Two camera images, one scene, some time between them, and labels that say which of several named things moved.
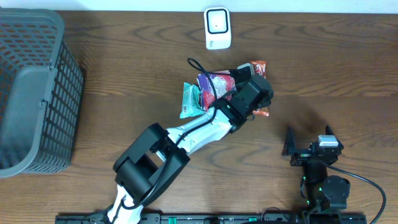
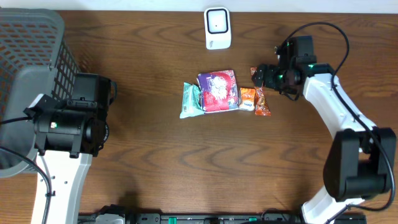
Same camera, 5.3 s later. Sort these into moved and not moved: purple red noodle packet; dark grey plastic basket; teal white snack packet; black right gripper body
Moved: black right gripper body
Not moved: teal white snack packet; dark grey plastic basket; purple red noodle packet
